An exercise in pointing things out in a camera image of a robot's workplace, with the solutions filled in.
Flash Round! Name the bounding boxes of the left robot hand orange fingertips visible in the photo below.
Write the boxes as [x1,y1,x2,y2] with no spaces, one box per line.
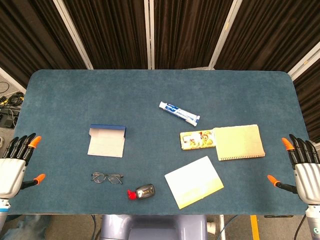
[0,133,47,200]

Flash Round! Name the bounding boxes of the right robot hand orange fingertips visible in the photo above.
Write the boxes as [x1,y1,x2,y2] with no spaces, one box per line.
[266,134,320,207]

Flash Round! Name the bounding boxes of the wire-frame eyeglasses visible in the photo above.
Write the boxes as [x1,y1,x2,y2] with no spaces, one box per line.
[90,171,125,186]

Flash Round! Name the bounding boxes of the blue box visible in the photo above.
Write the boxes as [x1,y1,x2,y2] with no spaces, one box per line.
[87,123,127,159]

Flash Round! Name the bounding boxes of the black floor pedal box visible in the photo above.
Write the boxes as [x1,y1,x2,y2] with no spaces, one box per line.
[0,106,20,130]

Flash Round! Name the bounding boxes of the yellow floor tape strip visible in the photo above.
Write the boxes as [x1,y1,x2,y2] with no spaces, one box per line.
[250,214,260,240]

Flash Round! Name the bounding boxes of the dark curtain partition panel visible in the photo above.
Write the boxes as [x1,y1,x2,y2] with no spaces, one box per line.
[209,0,320,76]
[149,0,242,70]
[62,0,152,70]
[287,42,320,145]
[0,0,94,88]

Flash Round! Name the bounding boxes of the brown spiral notebook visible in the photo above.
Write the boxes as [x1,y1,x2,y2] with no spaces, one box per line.
[212,124,266,162]

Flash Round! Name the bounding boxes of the white table leg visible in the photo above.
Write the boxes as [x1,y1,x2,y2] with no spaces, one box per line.
[218,214,227,240]

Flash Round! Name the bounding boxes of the white plastic pipe fitting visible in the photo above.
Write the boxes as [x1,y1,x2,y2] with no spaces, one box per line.
[206,219,217,236]

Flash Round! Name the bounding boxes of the white yellow Lexicon book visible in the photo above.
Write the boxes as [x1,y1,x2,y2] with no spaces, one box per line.
[164,155,225,210]

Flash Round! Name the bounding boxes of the yellow curry roux box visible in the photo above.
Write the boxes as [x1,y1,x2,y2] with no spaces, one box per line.
[179,128,217,152]

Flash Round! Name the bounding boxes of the black ink bottle red cap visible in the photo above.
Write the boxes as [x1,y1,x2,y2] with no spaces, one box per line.
[126,183,156,202]

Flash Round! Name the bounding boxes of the white blue toothpaste tube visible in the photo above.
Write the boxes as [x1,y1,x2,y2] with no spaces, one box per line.
[158,100,201,126]

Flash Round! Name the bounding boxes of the grey robot torso base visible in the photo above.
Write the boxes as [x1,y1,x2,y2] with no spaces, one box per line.
[99,214,208,240]

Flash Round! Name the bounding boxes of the blue felt table cloth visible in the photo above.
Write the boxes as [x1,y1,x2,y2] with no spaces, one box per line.
[0,69,313,216]

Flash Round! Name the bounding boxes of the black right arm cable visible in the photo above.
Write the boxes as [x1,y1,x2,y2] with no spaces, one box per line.
[293,214,308,240]

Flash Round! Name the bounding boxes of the black cable bundle yellow plugs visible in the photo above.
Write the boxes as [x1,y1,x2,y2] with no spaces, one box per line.
[0,91,25,108]

